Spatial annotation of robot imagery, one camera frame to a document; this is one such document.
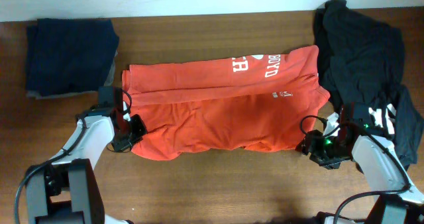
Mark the orange red printed t-shirt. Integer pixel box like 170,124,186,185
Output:
122,45,329,161

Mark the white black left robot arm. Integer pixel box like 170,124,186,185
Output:
20,107,146,224

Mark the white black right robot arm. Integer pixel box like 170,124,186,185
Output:
301,111,423,223

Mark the folded navy blue garment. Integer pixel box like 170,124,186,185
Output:
25,19,119,97

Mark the crumpled black printed garment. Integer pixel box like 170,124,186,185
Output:
313,0,423,167

